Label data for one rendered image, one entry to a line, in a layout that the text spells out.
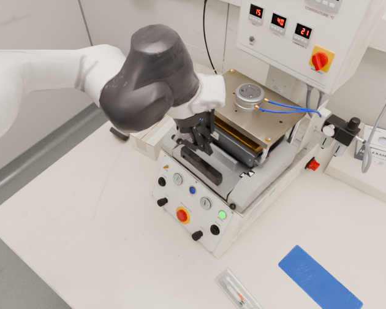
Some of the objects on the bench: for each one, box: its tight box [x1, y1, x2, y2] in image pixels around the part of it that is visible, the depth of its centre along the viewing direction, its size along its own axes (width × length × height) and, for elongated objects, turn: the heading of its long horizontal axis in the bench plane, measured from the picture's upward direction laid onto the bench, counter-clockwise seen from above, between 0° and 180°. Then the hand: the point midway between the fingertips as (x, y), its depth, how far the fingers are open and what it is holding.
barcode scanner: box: [110, 126, 130, 141], centre depth 124 cm, size 20×8×8 cm, turn 144°
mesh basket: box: [184, 42, 227, 75], centre depth 141 cm, size 22×26×13 cm
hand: (204, 146), depth 79 cm, fingers closed
